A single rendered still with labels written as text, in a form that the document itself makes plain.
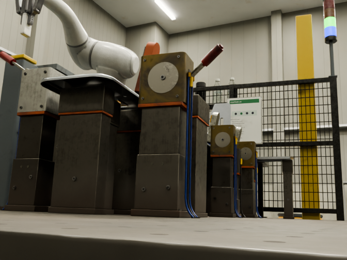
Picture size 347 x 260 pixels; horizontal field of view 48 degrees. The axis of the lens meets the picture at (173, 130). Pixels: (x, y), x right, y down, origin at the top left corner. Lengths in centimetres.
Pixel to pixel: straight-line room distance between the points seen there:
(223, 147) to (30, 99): 74
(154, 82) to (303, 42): 189
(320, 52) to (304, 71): 981
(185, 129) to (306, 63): 182
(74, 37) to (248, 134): 127
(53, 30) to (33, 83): 993
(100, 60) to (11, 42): 818
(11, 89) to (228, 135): 77
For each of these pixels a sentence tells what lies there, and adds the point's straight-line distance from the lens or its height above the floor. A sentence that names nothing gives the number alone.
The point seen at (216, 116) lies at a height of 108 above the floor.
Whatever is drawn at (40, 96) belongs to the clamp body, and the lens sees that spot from 103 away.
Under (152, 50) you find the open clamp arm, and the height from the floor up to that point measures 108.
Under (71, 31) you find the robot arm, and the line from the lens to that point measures 171.
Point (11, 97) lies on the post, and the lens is 123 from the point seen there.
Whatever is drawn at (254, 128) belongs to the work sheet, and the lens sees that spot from 247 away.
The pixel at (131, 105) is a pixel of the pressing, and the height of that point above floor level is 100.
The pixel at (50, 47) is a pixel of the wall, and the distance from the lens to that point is 1075.
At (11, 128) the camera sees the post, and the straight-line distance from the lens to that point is 120.
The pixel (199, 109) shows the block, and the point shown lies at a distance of 106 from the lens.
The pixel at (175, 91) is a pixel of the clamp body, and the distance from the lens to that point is 84.
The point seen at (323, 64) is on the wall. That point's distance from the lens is 1225.
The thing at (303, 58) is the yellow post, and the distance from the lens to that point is 262.
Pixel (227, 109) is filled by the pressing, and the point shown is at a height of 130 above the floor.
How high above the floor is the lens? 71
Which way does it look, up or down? 12 degrees up
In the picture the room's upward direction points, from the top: 2 degrees clockwise
